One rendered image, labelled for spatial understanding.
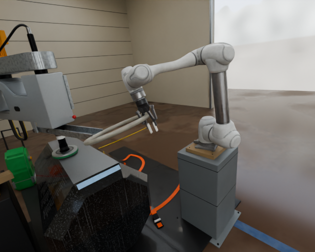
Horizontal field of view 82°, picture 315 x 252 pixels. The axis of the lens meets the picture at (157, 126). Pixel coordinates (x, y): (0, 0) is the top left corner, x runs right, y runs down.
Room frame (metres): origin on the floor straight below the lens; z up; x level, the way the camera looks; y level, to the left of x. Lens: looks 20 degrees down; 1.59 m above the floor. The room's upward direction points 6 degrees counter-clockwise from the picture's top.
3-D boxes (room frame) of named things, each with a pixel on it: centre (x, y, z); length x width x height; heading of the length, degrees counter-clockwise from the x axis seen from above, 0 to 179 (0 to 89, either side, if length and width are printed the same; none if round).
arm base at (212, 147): (1.48, -0.42, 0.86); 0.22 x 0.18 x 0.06; 55
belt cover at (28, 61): (1.66, 1.17, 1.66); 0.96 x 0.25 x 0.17; 62
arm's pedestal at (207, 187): (1.47, -0.43, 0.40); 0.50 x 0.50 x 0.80; 44
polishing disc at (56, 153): (1.50, 0.86, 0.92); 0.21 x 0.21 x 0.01
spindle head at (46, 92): (1.53, 0.93, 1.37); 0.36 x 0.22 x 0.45; 62
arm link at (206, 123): (1.46, -0.44, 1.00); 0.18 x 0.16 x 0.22; 23
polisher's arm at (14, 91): (1.69, 1.20, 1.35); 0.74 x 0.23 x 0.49; 62
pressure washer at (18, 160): (2.44, 2.12, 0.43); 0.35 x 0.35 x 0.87; 26
